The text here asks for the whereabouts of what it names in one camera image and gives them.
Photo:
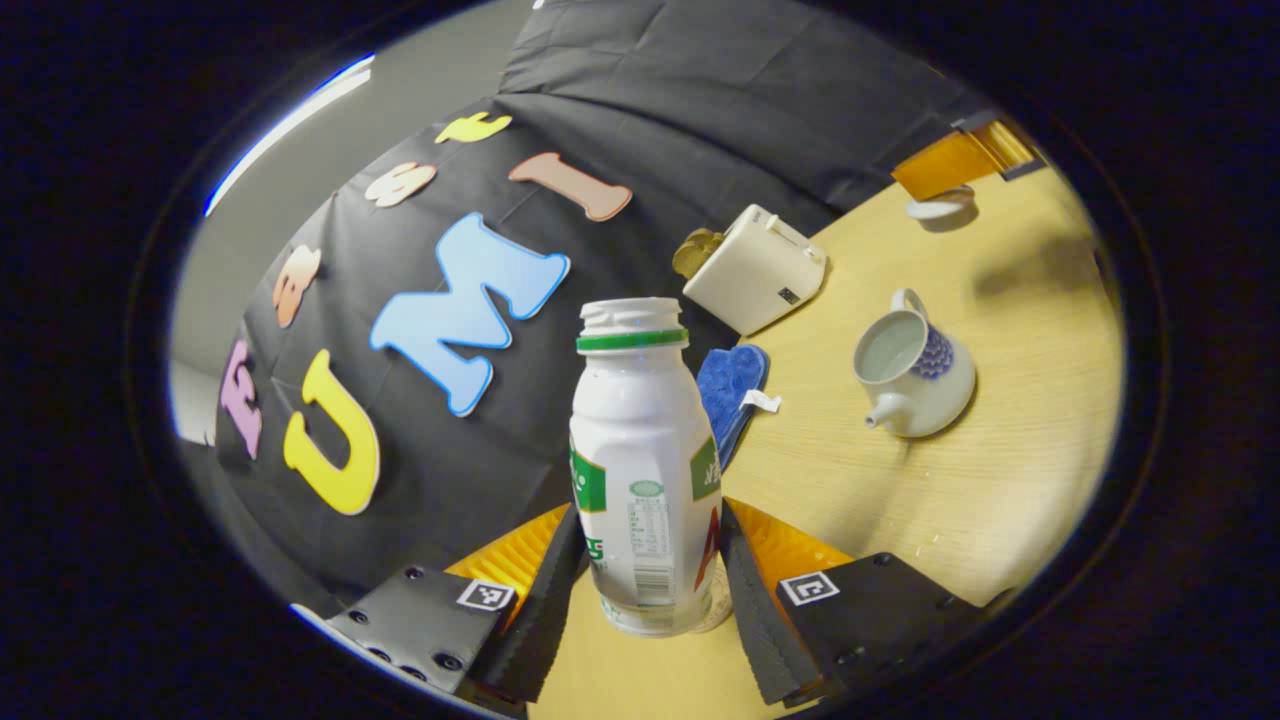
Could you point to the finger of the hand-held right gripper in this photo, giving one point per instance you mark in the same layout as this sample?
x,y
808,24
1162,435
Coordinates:
x,y
945,165

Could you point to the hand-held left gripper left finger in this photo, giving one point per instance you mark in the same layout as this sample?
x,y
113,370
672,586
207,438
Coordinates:
x,y
545,620

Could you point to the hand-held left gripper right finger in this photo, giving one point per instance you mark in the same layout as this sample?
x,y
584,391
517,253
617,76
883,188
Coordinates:
x,y
750,620

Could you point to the white plastic water bottle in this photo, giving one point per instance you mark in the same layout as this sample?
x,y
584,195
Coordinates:
x,y
640,430

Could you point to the white blue-flowered teacup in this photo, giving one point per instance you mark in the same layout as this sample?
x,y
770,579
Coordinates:
x,y
940,395

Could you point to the white toaster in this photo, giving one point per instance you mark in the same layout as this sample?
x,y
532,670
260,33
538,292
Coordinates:
x,y
755,275

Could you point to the blue towel cloth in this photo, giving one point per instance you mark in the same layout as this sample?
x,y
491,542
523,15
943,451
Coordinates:
x,y
728,390

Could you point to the brown toast slice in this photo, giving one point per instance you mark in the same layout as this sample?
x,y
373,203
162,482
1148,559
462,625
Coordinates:
x,y
687,262
708,242

